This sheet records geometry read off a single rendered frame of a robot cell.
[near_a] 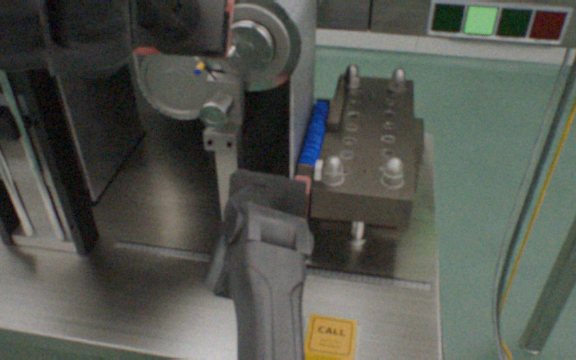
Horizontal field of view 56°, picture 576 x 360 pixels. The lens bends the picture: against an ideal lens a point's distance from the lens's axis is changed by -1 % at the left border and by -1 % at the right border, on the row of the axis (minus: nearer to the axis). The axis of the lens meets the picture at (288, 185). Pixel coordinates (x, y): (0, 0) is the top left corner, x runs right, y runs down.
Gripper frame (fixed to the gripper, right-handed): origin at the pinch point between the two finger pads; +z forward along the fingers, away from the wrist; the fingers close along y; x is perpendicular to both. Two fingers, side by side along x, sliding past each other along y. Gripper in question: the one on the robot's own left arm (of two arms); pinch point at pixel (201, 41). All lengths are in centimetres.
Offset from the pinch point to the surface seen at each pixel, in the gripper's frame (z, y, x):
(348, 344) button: 17.8, 19.8, -36.5
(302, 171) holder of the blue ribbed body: 30.4, 9.2, -12.3
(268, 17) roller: 12.0, 4.8, 7.1
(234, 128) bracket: 18.8, 0.0, -7.5
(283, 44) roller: 14.4, 6.8, 4.3
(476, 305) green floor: 147, 63, -50
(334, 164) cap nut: 25.8, 14.7, -11.0
